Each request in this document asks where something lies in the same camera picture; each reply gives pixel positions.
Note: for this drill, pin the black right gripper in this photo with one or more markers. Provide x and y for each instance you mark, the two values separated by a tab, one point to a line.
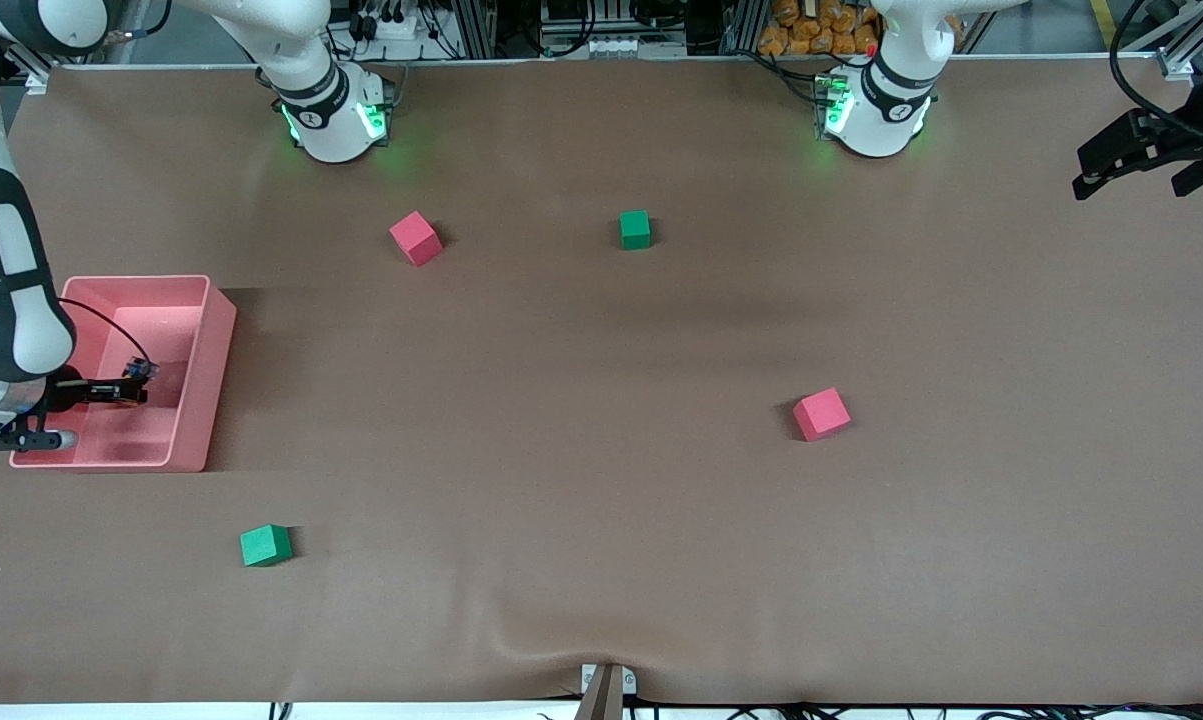
64	391

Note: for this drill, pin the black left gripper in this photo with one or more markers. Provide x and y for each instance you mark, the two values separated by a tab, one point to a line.
1197	137

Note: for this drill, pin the yellow mushroom push button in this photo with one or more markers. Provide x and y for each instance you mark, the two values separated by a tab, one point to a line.
141	369

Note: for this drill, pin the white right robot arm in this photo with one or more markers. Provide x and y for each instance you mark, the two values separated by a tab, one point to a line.
11	330

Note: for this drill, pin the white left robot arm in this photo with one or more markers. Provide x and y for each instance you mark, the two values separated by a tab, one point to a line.
881	110

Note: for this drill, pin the pink plastic bin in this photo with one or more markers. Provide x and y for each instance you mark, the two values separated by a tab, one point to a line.
196	380

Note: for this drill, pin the green foam cube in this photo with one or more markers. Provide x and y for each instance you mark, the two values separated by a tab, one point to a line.
265	546
635	230

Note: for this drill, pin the pink foam cube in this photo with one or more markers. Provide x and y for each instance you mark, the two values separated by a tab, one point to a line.
821	415
416	238

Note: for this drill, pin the bag of orange items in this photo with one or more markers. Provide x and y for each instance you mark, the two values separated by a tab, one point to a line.
821	30

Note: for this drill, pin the white power strip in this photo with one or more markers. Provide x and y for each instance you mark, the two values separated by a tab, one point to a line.
401	28

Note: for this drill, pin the brown table mat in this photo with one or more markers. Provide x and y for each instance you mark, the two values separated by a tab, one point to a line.
601	500

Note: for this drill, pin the white connector block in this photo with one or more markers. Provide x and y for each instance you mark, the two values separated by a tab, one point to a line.
631	47

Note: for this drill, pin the aluminium frame profile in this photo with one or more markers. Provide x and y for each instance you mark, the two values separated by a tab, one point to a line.
1176	62
33	72

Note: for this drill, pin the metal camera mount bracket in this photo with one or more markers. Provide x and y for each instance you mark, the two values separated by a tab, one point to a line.
606	685

